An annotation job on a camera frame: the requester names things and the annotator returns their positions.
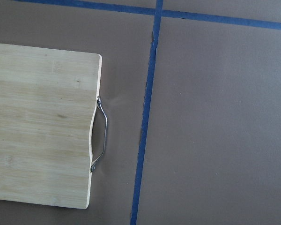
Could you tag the wooden cutting board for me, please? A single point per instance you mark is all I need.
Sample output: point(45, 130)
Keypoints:
point(47, 108)

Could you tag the metal cutting board handle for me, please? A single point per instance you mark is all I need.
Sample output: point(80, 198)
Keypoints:
point(100, 107)

